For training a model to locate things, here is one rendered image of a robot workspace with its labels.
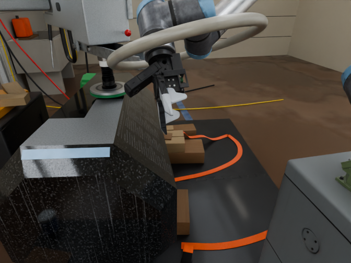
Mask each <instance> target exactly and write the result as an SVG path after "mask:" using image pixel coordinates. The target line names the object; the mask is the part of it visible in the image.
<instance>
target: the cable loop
mask: <svg viewBox="0 0 351 263"><path fill-rule="evenodd" d="M59 30H60V34H61V39H62V43H63V48H64V52H65V55H66V58H67V59H68V60H69V61H70V62H71V63H74V64H75V63H76V61H77V51H76V50H74V49H73V45H72V44H73V43H74V42H73V37H72V32H71V31H70V30H67V33H68V38H69V42H70V46H71V52H72V57H71V55H70V52H69V48H68V44H67V39H66V34H65V30H64V29H63V28H59Z"/></svg>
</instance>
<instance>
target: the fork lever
mask: <svg viewBox="0 0 351 263"><path fill-rule="evenodd" d="M78 44H79V49H80V50H81V51H84V52H87V53H90V54H93V55H95V56H98V57H102V58H104V59H107V58H108V57H109V55H110V54H111V53H112V52H114V51H115V50H117V49H118V48H120V47H122V46H124V44H119V43H114V44H113V50H112V49H108V48H105V47H101V46H97V45H93V46H90V45H87V44H84V43H81V42H78ZM72 45H73V49H74V50H75V49H76V45H75V44H74V43H73V44H72ZM142 60H144V56H143V52H141V53H138V54H136V55H133V56H131V57H129V58H127V59H125V60H123V61H122V62H131V61H142ZM146 68H147V67H146ZM146 68H141V69H146ZM141 69H136V70H141Z"/></svg>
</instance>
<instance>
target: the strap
mask: <svg viewBox="0 0 351 263"><path fill-rule="evenodd" d="M183 133H185V132H183ZM185 134H186V133H185ZM186 135H187V134H186ZM187 136H188V135H187ZM188 137H189V138H200V137H206V136H204V135H196V136H188ZM225 137H229V138H230V139H231V140H233V141H234V142H235V143H236V145H237V147H238V153H237V155H236V157H235V158H234V159H232V160H231V161H230V162H228V163H226V164H224V165H221V166H219V167H217V168H214V169H211V170H208V171H205V172H202V173H197V174H192V175H187V176H182V177H177V178H174V179H175V182H177V181H182V180H188V179H191V178H196V177H201V176H204V175H208V174H211V173H214V172H217V171H220V170H222V169H225V168H227V167H229V166H231V165H233V164H234V163H236V162H237V161H238V160H239V159H240V158H241V156H242V146H241V144H240V143H239V141H237V140H236V139H235V138H233V137H232V136H231V135H227V134H225V135H223V136H220V137H217V138H209V137H206V138H209V139H211V140H219V139H223V138H225ZM267 231H268V230H266V231H264V232H262V233H259V234H256V235H253V236H250V237H246V238H243V239H240V240H235V241H230V242H222V243H185V242H181V249H183V247H184V244H188V245H193V246H194V248H193V249H196V250H220V249H229V248H235V247H240V246H244V245H248V244H252V243H255V242H258V241H261V240H263V239H265V238H266V235H267Z"/></svg>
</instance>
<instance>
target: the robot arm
mask: <svg viewBox="0 0 351 263"><path fill-rule="evenodd" d="M256 1H257V0H221V1H220V2H219V3H218V4H217V5H216V6H215V5H214V1H213V0H169V1H166V2H165V1H164V0H143V1H142V2H141V3H140V4H139V6H138V8H137V12H136V14H137V24H138V28H139V33H140V37H141V38H142V37H144V36H146V35H149V34H152V33H155V32H158V31H161V30H164V29H167V28H171V27H174V26H177V25H181V24H184V23H188V22H191V21H196V20H200V19H205V18H209V17H215V16H221V15H227V14H235V13H245V12H246V11H247V10H248V9H249V8H250V7H251V6H252V5H253V4H254V3H255V2H256ZM226 31H227V29H226V30H220V31H215V32H210V33H206V34H201V35H197V36H194V37H190V38H186V39H184V47H185V49H186V52H187V54H188V55H189V56H190V57H191V58H193V59H204V58H206V57H208V56H209V54H210V52H211V51H212V46H213V45H214V44H215V43H216V42H217V41H218V40H219V39H220V37H221V36H222V35H223V34H224V33H225V32H226ZM143 56H144V60H145V61H146V62H147V63H148V65H149V67H147V68H146V69H144V70H143V71H142V72H140V73H139V74H138V75H136V76H135V77H134V78H132V79H131V80H129V81H128V82H126V83H125V84H124V91H125V93H126V94H127V95H128V96H129V97H130V98H131V97H133V96H134V95H136V94H138V93H139V92H140V91H141V90H142V89H144V88H145V87H146V86H147V85H149V84H150V83H151V82H152V83H153V84H154V94H155V99H156V103H157V110H158V116H159V122H160V127H161V130H162V131H163V133H164V134H165V135H167V127H166V124H167V123H169V122H172V121H174V120H175V119H178V118H179V117H180V113H179V111H176V110H173V109H172V106H171V105H172V104H173V103H176V102H179V101H182V100H185V99H186V98H187V95H186V94H185V91H184V88H186V87H189V83H188V79H187V76H186V71H185V69H183V66H182V62H181V57H180V53H176V49H175V45H174V42H171V43H168V44H165V45H161V46H158V47H155V48H153V49H150V50H146V51H144V52H143ZM184 74H185V79H186V83H185V82H183V76H184ZM341 81H342V84H343V89H344V91H345V93H346V95H347V97H348V100H349V102H350V104H351V65H350V66H349V67H347V68H346V69H345V71H344V72H343V73H342V75H341Z"/></svg>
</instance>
